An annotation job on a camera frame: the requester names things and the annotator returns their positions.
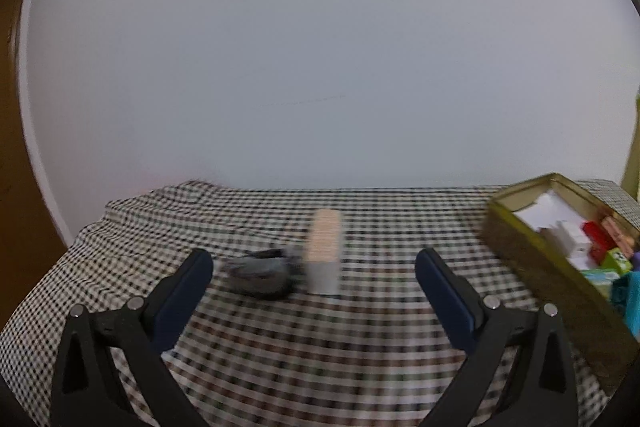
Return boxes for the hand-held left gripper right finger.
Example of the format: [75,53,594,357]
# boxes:
[415,248,581,427]

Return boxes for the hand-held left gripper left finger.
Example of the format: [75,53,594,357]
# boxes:
[50,248,215,427]

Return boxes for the grey patterned round tin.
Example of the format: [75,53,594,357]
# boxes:
[219,247,302,300]

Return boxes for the gold tin box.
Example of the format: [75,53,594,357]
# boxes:
[481,173,640,400]

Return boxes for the white box with speckled top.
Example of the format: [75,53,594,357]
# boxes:
[304,208,344,298]

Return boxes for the white charger adapter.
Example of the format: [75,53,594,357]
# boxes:
[539,220,592,260]

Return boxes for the red building block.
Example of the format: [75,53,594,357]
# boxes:
[581,221,618,264]

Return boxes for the green building block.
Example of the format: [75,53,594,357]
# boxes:
[600,248,635,274]

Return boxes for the cyan building block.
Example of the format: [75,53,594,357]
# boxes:
[611,271,640,340]

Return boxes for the pink rectangular case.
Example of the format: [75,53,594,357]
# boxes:
[600,215,640,250]

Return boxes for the white paper liner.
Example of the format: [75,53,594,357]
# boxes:
[514,190,576,234]

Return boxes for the checkered tablecloth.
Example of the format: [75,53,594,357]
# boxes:
[0,179,640,427]

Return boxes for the green printed card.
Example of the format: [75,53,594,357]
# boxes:
[581,269,622,299]

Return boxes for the brown wooden door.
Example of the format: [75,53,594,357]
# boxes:
[0,0,68,333]

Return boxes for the yellow-green upright post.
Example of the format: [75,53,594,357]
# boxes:
[621,89,640,204]

